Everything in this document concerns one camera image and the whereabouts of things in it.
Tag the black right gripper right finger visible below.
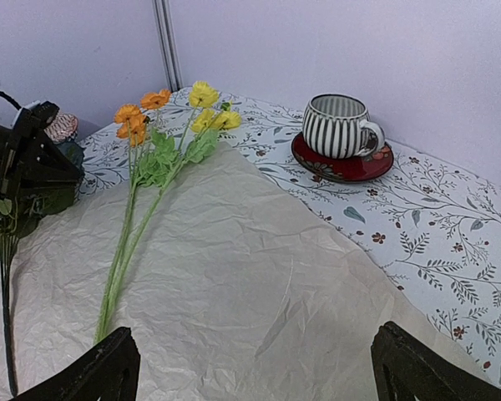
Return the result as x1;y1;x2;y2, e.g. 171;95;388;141
371;321;501;401

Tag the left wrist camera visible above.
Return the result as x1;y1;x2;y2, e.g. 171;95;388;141
12;100;59;129

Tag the yellow poppy stem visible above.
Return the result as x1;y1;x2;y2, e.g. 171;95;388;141
107;81;241;335

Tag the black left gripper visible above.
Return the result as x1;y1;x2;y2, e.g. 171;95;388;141
0;125;84;196

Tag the orange poppy stem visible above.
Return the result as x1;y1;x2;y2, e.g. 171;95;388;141
94;89;171;344

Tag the cream wrapping paper sheet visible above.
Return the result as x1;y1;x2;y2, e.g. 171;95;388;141
0;140;492;401

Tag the dark red saucer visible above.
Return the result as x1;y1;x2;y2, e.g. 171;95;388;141
291;133;394;183

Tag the striped cup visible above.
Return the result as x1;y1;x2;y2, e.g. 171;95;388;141
302;94;385;160

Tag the left aluminium frame post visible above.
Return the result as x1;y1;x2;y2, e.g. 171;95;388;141
152;0;183;92

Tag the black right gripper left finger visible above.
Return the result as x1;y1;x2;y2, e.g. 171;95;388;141
15;327;140;401

